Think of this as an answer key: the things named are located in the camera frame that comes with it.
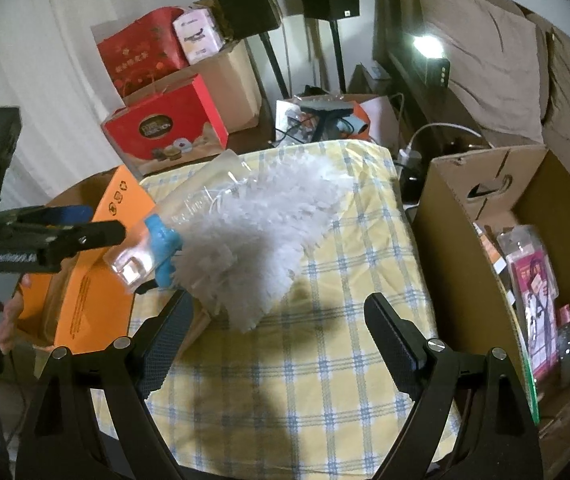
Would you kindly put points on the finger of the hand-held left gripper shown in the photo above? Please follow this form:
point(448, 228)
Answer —
point(100, 234)
point(72, 212)

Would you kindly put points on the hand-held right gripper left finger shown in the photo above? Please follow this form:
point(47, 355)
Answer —
point(165, 345)

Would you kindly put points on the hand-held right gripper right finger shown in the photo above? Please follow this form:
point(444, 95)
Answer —
point(400, 345)

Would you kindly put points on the orange cardboard box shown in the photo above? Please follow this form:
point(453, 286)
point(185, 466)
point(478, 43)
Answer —
point(95, 300)

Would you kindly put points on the clear plastic bag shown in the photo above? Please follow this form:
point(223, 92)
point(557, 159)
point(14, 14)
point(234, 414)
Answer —
point(200, 190)

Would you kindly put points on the white fluffy duster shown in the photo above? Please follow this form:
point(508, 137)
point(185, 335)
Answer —
point(255, 230)

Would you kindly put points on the yellow plaid blanket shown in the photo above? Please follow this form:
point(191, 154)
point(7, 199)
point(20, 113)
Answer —
point(315, 360)

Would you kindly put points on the red gift box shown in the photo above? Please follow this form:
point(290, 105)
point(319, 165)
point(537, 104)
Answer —
point(165, 125)

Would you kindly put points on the small orange white box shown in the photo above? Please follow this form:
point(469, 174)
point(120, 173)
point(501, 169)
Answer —
point(490, 250)

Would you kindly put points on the pink packaged item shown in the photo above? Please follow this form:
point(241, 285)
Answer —
point(535, 280)

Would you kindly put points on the dark red carton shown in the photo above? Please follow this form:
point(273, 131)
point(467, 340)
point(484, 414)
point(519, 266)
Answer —
point(135, 55)

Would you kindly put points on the dark wooden cabinet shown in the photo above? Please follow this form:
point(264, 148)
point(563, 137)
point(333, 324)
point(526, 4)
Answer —
point(247, 139)

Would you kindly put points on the white power strip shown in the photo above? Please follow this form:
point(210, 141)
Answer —
point(407, 157)

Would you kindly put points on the large brown cardboard box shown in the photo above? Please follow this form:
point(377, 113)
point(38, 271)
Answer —
point(230, 90)

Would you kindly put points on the pink white carton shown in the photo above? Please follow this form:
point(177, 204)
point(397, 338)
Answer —
point(197, 35)

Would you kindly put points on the orange and white box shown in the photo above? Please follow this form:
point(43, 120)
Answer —
point(380, 115)

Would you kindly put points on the black speaker stand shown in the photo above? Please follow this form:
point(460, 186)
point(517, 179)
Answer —
point(274, 62)
point(337, 50)

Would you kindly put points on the bright lamp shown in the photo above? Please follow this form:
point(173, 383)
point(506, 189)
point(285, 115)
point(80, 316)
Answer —
point(427, 46)

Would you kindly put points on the beige sofa cover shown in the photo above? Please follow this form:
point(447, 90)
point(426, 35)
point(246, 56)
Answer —
point(505, 60)

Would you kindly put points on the black bracket stand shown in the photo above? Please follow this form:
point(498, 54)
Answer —
point(325, 107)

